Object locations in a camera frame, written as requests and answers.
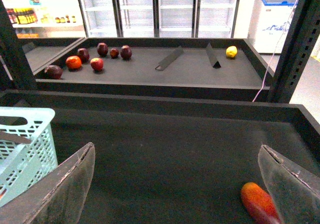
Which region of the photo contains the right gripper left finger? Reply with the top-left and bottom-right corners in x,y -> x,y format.
0,142 -> 96,224

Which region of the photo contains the black metal rack post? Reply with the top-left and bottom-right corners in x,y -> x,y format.
0,2 -> 37,90
267,0 -> 320,103

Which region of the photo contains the glass door refrigerator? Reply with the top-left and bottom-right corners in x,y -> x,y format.
79,0 -> 239,38

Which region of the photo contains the small dark red apple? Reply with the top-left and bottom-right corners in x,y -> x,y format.
109,48 -> 119,59

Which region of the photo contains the black lower right tray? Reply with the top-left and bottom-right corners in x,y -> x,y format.
0,91 -> 320,224

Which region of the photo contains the white chest freezer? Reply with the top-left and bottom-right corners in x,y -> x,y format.
247,0 -> 296,53

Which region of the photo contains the black upper left tray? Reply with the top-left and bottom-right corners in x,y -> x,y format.
18,37 -> 84,74

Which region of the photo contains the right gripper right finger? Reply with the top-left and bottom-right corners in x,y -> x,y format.
257,145 -> 320,224

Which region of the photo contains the white cable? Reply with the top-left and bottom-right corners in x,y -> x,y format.
251,0 -> 300,103

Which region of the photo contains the light blue plastic basket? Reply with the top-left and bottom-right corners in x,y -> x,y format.
0,107 -> 58,206

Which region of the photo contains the orange red tomato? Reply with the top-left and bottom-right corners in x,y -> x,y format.
65,55 -> 82,70

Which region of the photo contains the red yellow apple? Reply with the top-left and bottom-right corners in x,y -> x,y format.
90,58 -> 104,71

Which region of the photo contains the black upper right tray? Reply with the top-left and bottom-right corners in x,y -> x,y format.
35,37 -> 274,102

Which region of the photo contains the white grocery shelf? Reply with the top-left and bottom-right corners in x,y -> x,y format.
1,0 -> 86,38

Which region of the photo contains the yellow lemon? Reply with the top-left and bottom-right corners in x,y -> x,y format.
225,45 -> 238,59

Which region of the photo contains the black tray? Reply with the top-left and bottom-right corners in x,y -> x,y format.
35,37 -> 274,102
0,91 -> 320,224
18,37 -> 84,74

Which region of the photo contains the orange red mango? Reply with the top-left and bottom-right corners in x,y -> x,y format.
240,182 -> 282,224

